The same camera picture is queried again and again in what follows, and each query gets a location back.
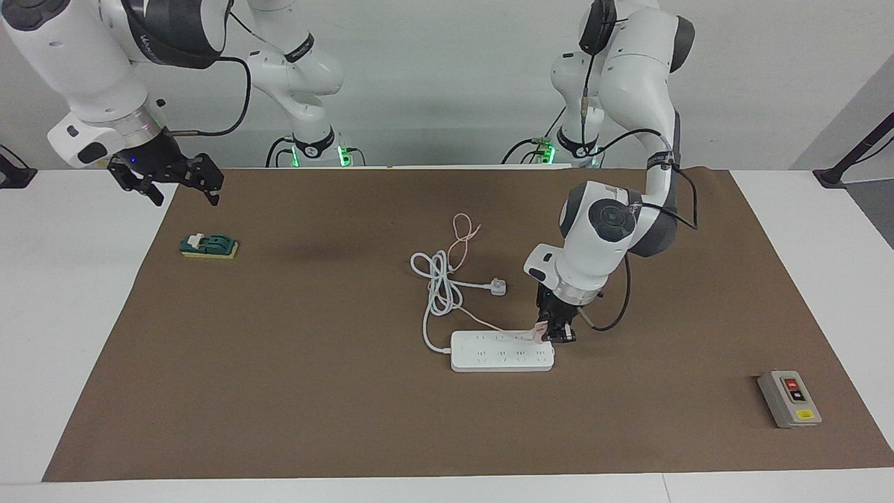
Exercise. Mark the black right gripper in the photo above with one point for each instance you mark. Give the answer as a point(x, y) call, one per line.
point(157, 164)

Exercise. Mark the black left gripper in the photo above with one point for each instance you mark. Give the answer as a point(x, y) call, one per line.
point(559, 309)

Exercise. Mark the pink charger adapter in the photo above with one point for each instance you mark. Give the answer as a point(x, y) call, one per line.
point(538, 334)

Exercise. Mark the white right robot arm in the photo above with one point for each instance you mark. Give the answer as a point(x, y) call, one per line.
point(84, 70)

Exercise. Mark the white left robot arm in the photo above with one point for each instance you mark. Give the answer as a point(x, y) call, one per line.
point(628, 91)

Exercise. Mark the white power strip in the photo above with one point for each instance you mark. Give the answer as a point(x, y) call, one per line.
point(503, 356)

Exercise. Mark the black clamp stand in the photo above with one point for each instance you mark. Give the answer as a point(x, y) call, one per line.
point(14, 175)
point(855, 150)

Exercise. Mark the brown table mat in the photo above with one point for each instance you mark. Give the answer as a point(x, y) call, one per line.
point(279, 384)

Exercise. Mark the grey push-button control box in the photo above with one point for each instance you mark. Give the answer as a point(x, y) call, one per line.
point(789, 399)

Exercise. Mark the green knife switch yellow base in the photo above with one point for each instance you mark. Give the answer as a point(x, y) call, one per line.
point(209, 246)

